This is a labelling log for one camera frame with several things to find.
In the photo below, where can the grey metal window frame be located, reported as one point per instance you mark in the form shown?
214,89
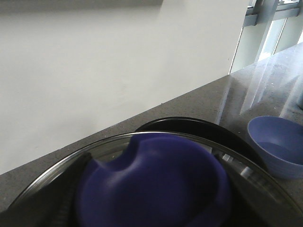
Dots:
269,27

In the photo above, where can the blue plastic bowl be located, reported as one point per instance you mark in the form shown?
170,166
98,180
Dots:
279,143

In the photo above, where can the glass lid blue knob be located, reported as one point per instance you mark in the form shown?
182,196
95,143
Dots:
158,179

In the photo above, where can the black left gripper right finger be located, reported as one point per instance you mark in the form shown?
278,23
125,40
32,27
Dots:
252,208

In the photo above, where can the blue cooking pot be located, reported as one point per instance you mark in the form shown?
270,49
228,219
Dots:
206,130

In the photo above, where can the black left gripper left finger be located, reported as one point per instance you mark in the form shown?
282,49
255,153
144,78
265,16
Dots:
51,205

